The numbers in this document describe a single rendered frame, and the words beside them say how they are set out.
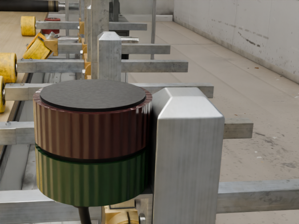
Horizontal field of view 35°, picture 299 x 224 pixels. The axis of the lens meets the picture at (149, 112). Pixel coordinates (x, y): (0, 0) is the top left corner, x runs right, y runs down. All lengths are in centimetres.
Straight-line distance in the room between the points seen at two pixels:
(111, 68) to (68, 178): 52
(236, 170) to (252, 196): 235
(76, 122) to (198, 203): 8
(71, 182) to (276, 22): 548
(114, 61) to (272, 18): 508
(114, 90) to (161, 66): 107
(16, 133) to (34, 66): 50
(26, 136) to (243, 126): 38
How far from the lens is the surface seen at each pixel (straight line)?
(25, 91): 105
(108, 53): 73
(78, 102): 23
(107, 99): 23
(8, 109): 110
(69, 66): 129
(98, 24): 98
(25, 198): 59
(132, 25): 204
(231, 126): 86
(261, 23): 601
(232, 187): 62
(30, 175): 142
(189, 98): 24
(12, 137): 82
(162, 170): 24
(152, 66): 131
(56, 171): 23
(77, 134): 22
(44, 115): 23
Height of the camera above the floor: 124
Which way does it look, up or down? 18 degrees down
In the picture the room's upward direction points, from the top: 2 degrees clockwise
